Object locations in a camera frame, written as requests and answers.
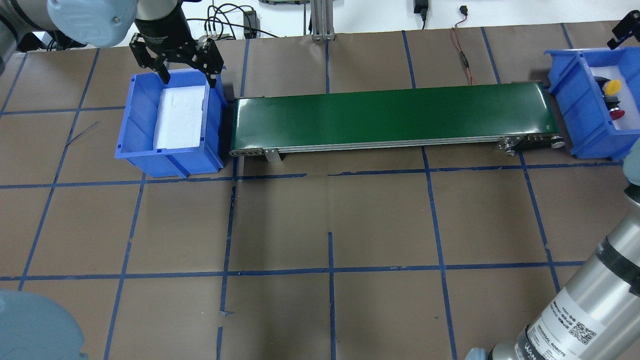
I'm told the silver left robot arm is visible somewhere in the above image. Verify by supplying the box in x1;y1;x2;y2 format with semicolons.
0;0;224;87

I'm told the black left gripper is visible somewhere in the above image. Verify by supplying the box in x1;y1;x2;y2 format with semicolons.
129;14;224;88

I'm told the white foam pad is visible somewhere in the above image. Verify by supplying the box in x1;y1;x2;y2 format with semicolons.
153;85;206;150

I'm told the blue destination bin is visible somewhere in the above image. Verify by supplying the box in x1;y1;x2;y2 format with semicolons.
546;47;640;161

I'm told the yellow push button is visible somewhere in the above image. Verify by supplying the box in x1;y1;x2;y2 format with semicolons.
593;75;622;96

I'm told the blue source bin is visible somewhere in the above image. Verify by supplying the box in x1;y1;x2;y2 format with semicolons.
114;69;227;178

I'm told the red push button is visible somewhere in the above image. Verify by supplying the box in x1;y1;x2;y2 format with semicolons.
603;95;626;121

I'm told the aluminium frame post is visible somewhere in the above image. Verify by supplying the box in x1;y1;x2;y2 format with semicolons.
310;0;336;42

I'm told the green conveyor belt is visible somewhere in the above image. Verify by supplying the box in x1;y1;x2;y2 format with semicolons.
230;82;566;162

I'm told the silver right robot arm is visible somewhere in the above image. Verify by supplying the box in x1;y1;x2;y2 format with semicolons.
466;10;640;360

